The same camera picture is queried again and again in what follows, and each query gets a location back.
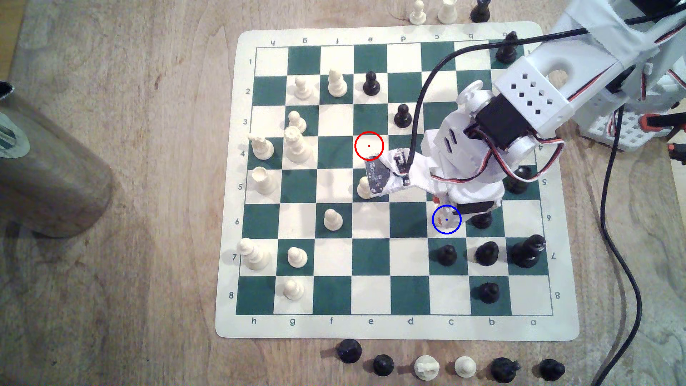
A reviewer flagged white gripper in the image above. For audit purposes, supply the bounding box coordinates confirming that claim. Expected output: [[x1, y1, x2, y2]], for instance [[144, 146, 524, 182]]
[[422, 80, 511, 216]]

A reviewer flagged green and white chess mat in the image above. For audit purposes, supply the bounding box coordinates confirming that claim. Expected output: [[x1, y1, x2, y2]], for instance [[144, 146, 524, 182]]
[[215, 21, 581, 342]]

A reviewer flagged black king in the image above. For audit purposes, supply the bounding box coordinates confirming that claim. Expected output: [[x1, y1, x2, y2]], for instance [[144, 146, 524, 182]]
[[511, 234, 547, 269]]

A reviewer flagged white queen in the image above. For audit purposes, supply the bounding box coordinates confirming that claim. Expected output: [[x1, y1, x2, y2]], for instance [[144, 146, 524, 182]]
[[283, 125, 310, 164]]

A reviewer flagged white knight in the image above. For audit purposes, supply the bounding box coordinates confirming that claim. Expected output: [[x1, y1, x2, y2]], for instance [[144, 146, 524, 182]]
[[414, 355, 442, 382], [248, 133, 275, 162]]

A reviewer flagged black knight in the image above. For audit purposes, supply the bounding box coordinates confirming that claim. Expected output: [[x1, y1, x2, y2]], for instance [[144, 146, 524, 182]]
[[491, 357, 522, 384]]

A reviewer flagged orange clamp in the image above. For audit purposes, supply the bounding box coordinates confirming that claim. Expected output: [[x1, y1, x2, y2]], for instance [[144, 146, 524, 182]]
[[640, 113, 686, 133]]

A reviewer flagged metal cylinder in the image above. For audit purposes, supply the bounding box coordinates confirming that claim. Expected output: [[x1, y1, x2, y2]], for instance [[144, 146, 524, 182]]
[[0, 80, 116, 240]]

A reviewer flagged gripper camera circuit board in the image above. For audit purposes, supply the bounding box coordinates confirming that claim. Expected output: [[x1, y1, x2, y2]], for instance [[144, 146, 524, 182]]
[[364, 148, 411, 198]]

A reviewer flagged black power cable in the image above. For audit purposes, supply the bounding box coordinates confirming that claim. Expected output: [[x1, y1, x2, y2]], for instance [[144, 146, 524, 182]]
[[596, 104, 643, 386]]

